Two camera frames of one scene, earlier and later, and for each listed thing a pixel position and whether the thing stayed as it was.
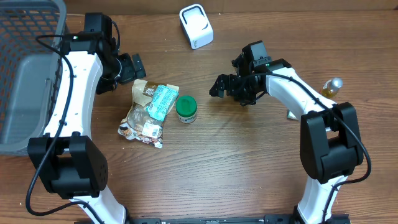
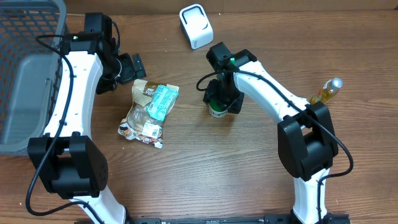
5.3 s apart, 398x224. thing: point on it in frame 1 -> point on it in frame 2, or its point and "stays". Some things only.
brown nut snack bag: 138,124 stays
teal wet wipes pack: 161,102 stays
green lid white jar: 186,107 -> 216,109
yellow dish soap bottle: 331,87 stays
